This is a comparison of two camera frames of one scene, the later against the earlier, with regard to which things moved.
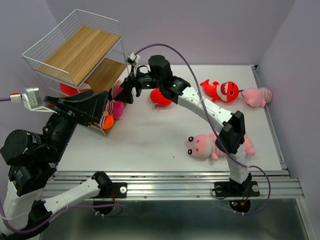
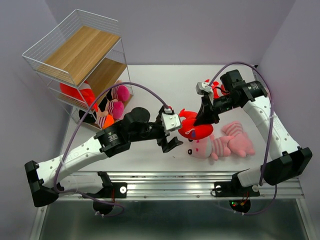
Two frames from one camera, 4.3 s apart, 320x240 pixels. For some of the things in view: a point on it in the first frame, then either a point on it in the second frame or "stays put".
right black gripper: x=126 y=95 to x=205 y=115
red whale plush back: x=157 y=98 to x=189 y=130
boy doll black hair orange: x=108 y=122 stays put
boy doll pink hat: x=116 y=89 stays put
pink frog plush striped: x=203 y=146 stays put
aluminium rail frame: x=274 y=185 stays put
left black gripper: x=90 y=102 to x=173 y=142
